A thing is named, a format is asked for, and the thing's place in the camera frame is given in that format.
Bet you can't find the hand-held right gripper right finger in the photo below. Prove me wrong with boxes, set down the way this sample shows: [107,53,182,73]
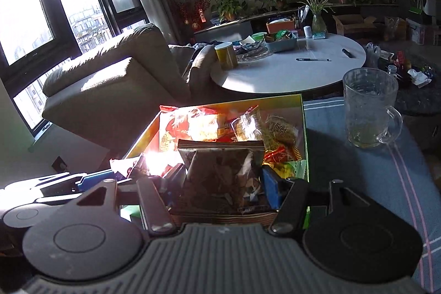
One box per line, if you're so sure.
[262,165,371,235]

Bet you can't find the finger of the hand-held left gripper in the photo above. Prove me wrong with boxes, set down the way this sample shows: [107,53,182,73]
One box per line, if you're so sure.
[37,169,116,193]
[34,189,91,206]

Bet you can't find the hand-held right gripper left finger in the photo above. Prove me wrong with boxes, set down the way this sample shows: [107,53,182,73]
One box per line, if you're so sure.
[74,165,188,235]

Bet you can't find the red yellow small packet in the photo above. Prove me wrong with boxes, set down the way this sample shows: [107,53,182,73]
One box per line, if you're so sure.
[262,145,299,164]

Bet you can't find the brown snack bag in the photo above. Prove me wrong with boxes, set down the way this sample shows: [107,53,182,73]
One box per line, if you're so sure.
[176,139,273,216]

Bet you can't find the brown speckled snack packet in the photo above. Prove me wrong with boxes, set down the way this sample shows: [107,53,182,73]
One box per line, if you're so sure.
[267,114,300,147]

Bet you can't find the clear bag of brown snacks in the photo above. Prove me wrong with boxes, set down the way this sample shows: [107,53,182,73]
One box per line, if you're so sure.
[230,110,267,143]

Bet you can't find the green cardboard box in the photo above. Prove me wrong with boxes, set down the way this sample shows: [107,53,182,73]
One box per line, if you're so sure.
[119,93,311,227]

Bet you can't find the blue striped tablecloth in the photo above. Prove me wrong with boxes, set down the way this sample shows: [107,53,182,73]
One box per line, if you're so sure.
[303,97,441,294]

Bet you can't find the beige armchair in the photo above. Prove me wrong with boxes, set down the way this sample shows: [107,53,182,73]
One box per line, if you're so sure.
[41,23,221,150]

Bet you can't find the round white table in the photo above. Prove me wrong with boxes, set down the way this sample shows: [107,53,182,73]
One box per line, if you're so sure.
[210,32,367,95]

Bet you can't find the clear glass mug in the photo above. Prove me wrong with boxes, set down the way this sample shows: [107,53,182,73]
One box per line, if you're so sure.
[342,68,404,148]

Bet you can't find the yellow green canister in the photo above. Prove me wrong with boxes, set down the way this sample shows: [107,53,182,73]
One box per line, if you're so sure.
[214,42,238,70]

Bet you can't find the grey plastic tray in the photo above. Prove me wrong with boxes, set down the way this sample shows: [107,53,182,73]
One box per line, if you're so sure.
[265,34,297,53]

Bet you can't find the blue clothing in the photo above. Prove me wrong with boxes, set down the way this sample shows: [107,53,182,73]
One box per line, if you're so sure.
[191,40,217,53]

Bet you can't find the orange box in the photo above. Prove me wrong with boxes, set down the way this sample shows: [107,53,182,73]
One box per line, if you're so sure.
[266,19,297,34]

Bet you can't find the dark round side table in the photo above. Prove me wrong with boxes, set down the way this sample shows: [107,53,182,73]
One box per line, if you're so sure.
[377,46,441,117]

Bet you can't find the clear plastic bag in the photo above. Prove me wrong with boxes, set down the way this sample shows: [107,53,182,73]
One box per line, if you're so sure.
[364,42,382,69]

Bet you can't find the low grey console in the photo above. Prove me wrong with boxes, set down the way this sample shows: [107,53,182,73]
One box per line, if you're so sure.
[193,3,400,43]

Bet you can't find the glass vase with plant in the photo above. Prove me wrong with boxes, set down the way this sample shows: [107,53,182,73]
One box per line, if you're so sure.
[298,0,333,34]

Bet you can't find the open cardboard box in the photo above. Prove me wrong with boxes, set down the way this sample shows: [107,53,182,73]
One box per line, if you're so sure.
[332,14,378,37]

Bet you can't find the white crumpled tissue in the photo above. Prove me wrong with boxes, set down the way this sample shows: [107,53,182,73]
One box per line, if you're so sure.
[407,68,432,87]

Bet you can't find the black framed window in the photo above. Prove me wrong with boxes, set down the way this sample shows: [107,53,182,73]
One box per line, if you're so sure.
[0,0,152,139]

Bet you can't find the red leafed decoration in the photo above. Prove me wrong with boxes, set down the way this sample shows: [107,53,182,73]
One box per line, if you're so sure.
[177,0,211,31]

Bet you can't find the orange tinted shopping bag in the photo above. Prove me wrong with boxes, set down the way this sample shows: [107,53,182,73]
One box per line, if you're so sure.
[382,17,409,42]

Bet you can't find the white storage box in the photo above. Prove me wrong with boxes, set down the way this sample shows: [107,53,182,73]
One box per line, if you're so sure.
[406,18,435,46]

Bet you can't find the black wall socket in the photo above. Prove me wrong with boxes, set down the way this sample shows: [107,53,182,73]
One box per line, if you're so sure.
[51,155,68,173]

